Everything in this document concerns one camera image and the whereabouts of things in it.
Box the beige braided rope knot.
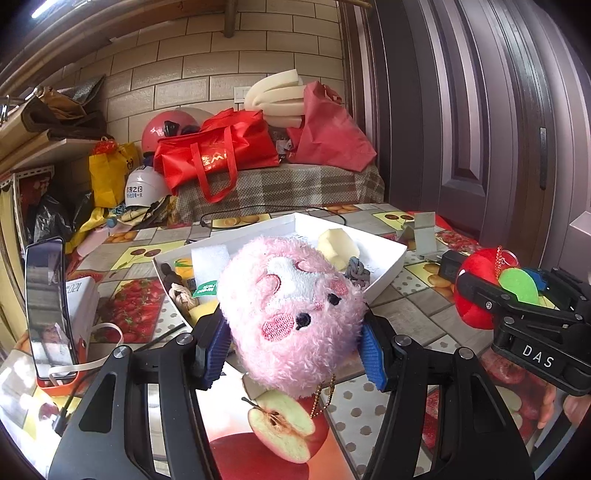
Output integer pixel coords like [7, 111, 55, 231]
[168, 283, 198, 315]

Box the blue grey knotted rope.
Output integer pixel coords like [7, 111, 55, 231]
[344, 256, 372, 291]

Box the pink plush pig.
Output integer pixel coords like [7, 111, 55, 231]
[216, 234, 369, 420]

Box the cream yellow sponge block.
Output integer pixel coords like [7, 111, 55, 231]
[318, 228, 360, 272]

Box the red plush apple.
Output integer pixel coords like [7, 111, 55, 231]
[452, 246, 541, 330]

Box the yellow green dish sponge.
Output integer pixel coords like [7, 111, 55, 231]
[188, 300, 219, 326]

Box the yellow tissue pack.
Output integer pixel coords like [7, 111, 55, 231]
[174, 257, 194, 280]

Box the person's right hand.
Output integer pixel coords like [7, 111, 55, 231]
[537, 391, 584, 430]

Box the white cardboard box tray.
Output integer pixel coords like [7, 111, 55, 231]
[153, 213, 407, 315]

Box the black power adapter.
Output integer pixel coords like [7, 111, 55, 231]
[438, 250, 468, 284]

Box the grey metal phone stand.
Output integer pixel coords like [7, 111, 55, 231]
[399, 212, 438, 256]

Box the smartphone on stand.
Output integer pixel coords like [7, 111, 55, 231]
[24, 237, 78, 385]

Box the plaid covered bench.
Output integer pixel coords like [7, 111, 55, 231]
[174, 163, 386, 223]

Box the white helmet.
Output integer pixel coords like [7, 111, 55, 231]
[124, 165, 170, 207]

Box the bright red tote bag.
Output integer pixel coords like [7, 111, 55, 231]
[153, 109, 280, 203]

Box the yellow plastic bag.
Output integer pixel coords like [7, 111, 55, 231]
[88, 137, 139, 209]

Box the dull red fabric bag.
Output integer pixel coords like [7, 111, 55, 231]
[287, 81, 377, 172]

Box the red helmet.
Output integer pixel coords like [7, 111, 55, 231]
[141, 110, 199, 154]

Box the cream foam roll stack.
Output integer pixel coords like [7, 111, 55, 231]
[243, 69, 305, 129]

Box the white paper bag with handle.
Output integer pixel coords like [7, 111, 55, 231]
[32, 277, 123, 397]

